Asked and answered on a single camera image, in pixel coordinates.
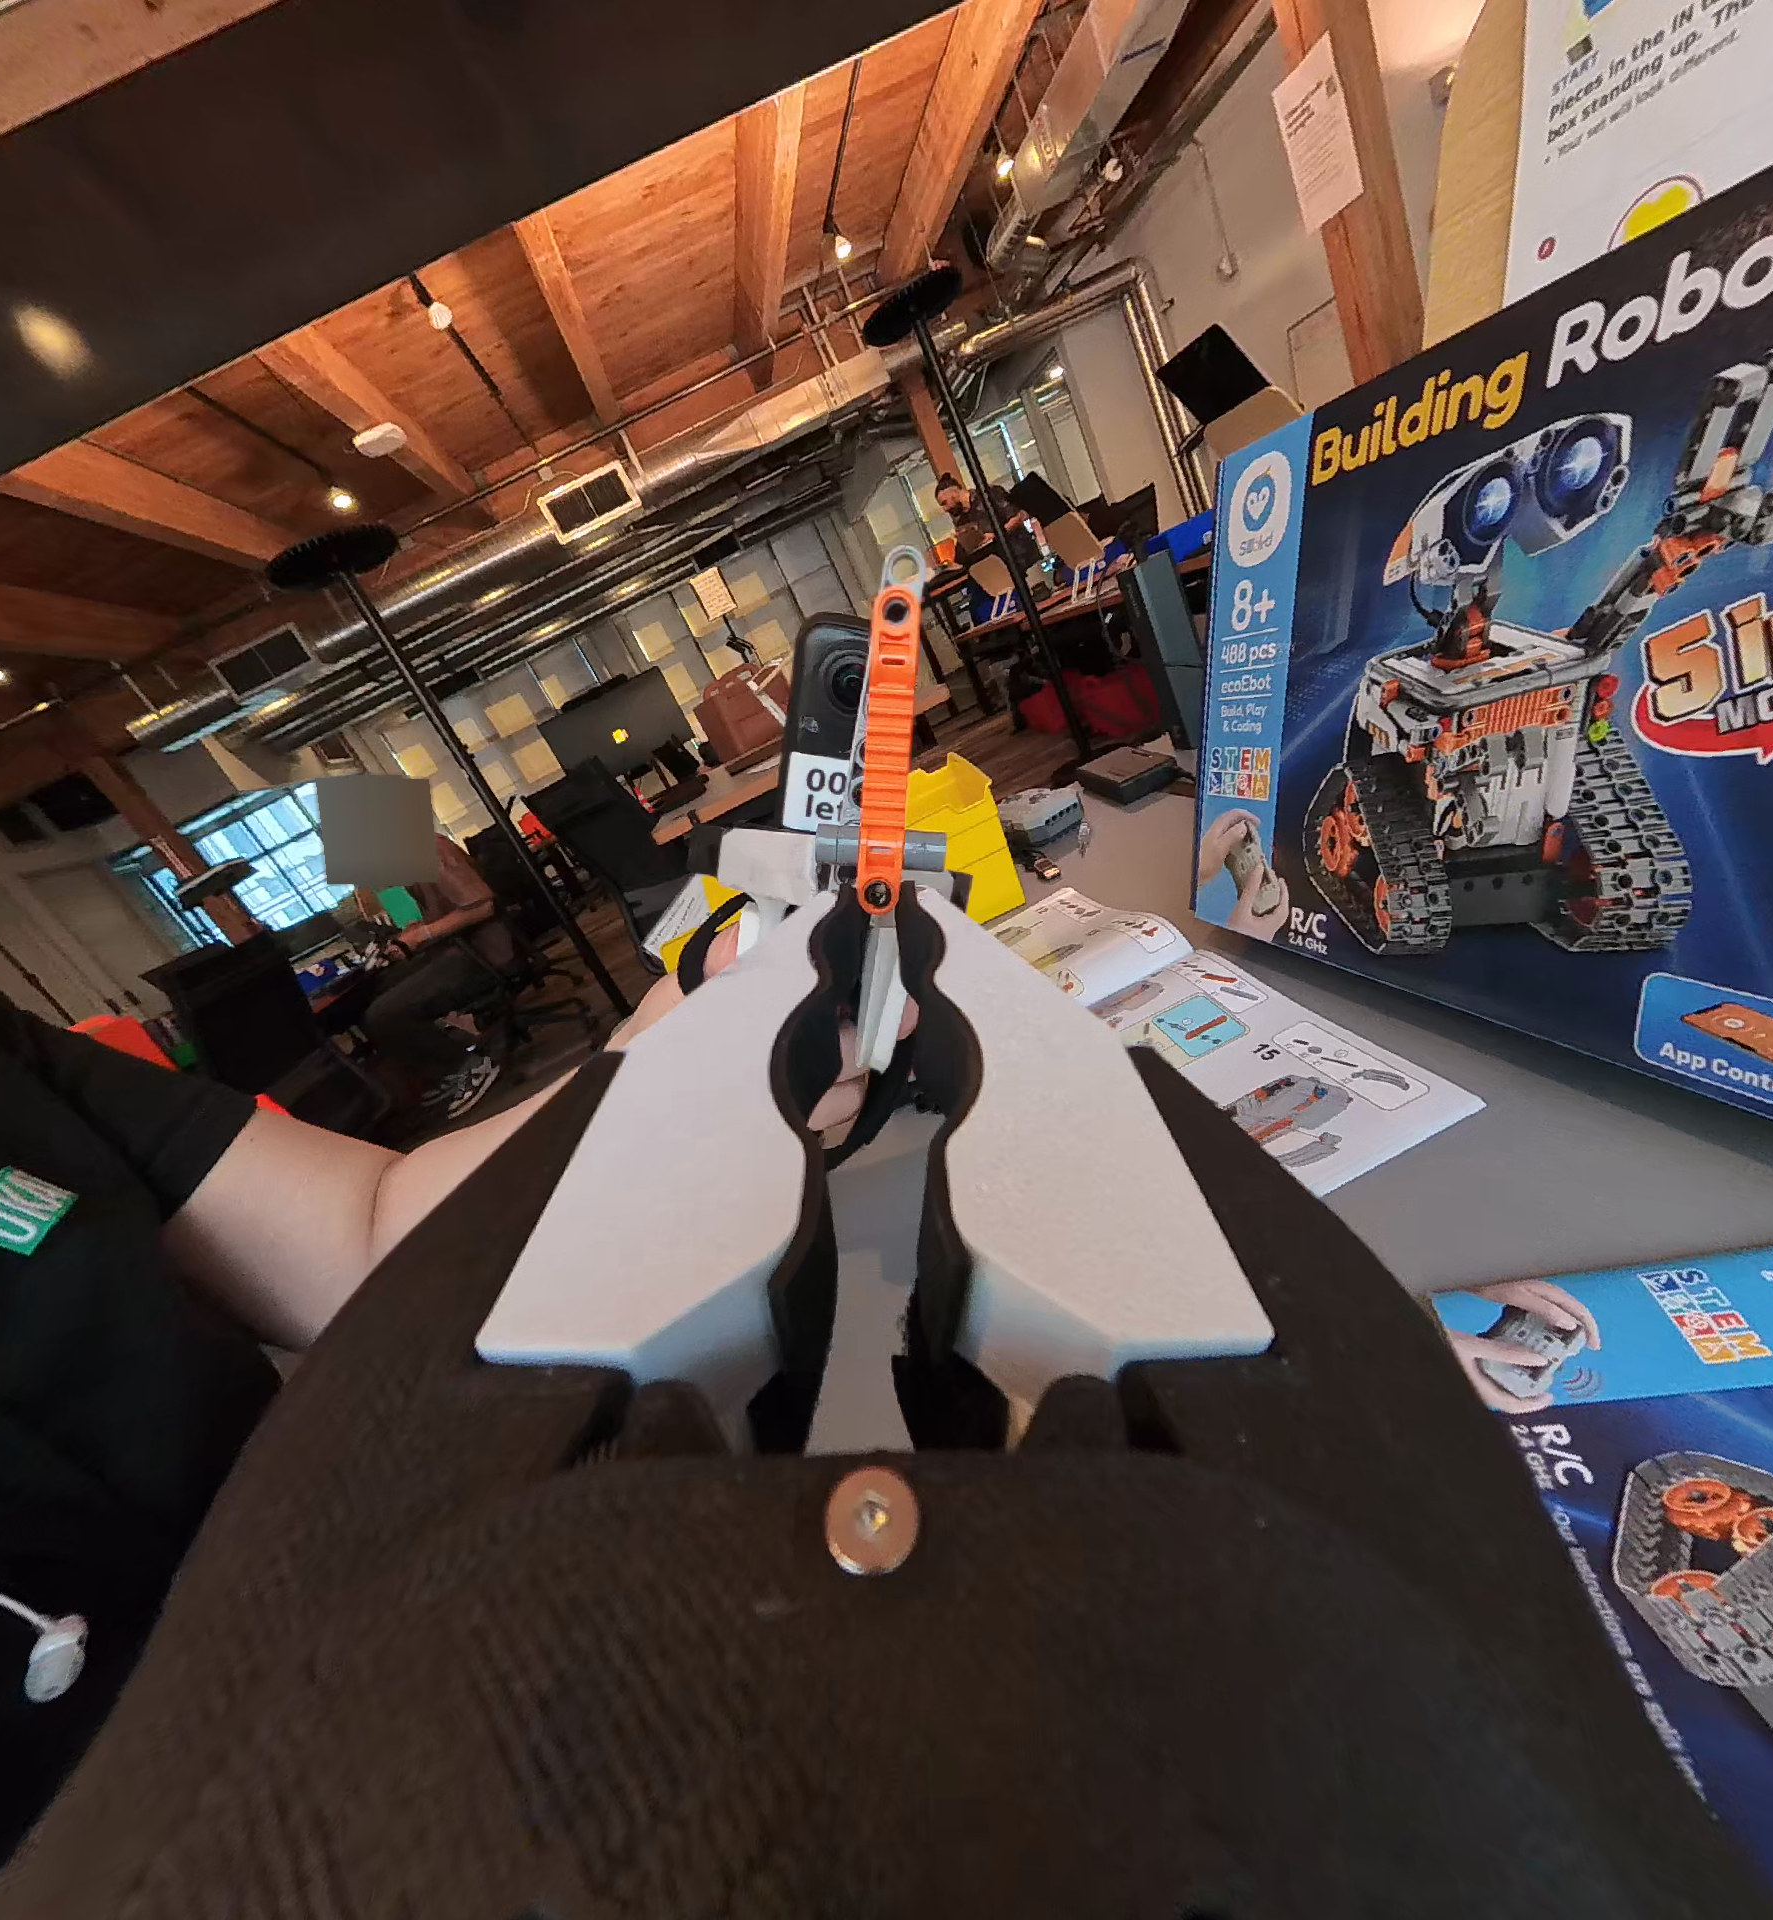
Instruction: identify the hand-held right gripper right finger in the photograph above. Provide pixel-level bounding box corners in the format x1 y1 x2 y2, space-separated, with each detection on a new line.
898 885 1274 1411

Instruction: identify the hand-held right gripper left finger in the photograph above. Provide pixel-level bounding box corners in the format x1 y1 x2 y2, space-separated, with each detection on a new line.
475 885 845 1419

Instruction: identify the orange toothed rack piece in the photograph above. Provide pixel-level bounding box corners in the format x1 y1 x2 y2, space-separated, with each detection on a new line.
854 589 920 914

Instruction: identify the grey desk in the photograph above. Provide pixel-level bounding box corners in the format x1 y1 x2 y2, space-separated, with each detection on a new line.
811 787 1773 1353

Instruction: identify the person's left hand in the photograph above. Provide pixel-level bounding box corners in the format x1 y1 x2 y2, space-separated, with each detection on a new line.
609 918 924 1138

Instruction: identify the yellow plastic bin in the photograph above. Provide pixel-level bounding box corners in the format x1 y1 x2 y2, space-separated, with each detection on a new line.
900 749 1031 924

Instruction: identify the black office chair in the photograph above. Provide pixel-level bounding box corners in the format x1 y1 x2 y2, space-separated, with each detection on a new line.
143 930 396 1145
527 758 696 977

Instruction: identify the black monitor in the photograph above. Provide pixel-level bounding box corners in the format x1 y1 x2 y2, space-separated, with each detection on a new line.
536 668 679 783

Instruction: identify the open instruction booklet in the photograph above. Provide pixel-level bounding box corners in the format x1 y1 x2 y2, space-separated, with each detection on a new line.
995 885 1486 1199

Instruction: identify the red bag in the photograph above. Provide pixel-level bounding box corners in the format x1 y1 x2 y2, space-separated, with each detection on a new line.
1021 659 1165 747

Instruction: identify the wooden table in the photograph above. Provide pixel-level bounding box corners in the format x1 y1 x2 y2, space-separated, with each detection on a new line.
946 547 1218 694

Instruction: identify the dark teal device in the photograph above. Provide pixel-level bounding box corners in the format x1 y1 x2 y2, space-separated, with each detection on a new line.
1117 547 1210 756

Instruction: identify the black pole stand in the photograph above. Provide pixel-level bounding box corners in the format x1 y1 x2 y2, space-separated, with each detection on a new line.
268 525 634 1021
862 262 1101 760

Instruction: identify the blue robot kit box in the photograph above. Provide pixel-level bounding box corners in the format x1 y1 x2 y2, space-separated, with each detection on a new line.
1191 180 1773 1149

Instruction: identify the blue manual booklet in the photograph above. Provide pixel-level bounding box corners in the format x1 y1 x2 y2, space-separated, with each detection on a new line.
1430 1233 1773 1920

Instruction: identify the paper notice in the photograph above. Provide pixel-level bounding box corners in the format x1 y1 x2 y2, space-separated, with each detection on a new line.
1271 32 1350 230

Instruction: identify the white cord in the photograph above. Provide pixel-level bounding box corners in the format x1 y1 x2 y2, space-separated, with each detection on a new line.
0 1566 89 1704

